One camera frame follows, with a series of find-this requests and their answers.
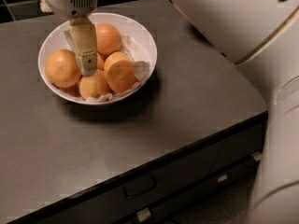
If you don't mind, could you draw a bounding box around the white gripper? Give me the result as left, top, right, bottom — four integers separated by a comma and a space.
40, 0, 97, 77

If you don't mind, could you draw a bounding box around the large orange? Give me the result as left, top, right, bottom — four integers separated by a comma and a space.
45, 49, 81, 89

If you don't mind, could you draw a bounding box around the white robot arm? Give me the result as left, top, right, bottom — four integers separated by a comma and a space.
168, 0, 299, 224

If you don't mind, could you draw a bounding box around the top orange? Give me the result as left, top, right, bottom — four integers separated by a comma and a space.
95, 23, 122, 56

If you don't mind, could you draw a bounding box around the middle back orange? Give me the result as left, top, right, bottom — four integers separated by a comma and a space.
96, 53, 105, 71

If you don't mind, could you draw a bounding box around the right back orange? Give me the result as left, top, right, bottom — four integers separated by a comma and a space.
104, 51, 131, 72

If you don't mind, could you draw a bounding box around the white bowl with oranges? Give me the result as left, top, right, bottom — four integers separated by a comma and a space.
38, 13, 157, 103

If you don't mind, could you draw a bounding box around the white paper in orange bowl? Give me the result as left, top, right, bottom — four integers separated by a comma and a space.
72, 35, 156, 105

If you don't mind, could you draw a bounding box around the front bottom orange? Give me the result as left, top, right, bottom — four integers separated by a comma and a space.
78, 70, 110, 100

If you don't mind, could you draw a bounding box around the right front orange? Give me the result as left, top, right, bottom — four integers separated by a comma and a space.
107, 60, 139, 93

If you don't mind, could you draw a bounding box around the dark upper drawer front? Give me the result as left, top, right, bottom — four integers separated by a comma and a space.
9, 112, 268, 224

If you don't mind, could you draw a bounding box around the dark drawer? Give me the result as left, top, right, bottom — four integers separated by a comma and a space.
114, 151, 262, 224
9, 112, 268, 224

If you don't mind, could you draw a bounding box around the dark lower drawer front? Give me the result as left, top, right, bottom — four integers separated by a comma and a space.
114, 151, 262, 224

